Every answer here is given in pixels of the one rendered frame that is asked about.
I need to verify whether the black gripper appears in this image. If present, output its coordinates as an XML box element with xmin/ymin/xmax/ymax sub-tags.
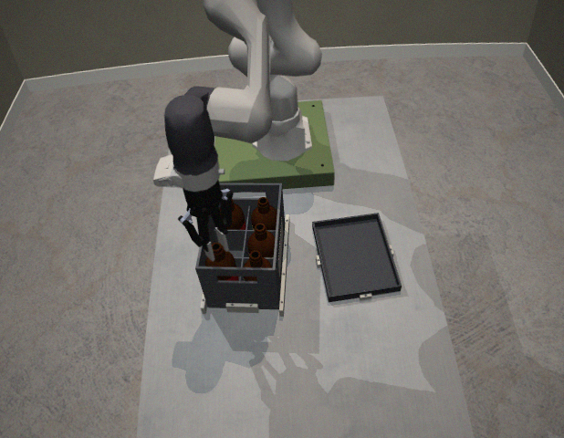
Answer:
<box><xmin>178</xmin><ymin>180</ymin><xmax>233</xmax><ymax>261</ymax></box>

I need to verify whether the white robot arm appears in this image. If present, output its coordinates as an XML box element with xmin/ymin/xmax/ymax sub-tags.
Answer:
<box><xmin>153</xmin><ymin>0</ymin><xmax>322</xmax><ymax>192</ymax></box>

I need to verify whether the grey divided crate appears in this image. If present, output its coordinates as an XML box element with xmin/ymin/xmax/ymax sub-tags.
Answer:
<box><xmin>195</xmin><ymin>187</ymin><xmax>285</xmax><ymax>309</ymax></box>

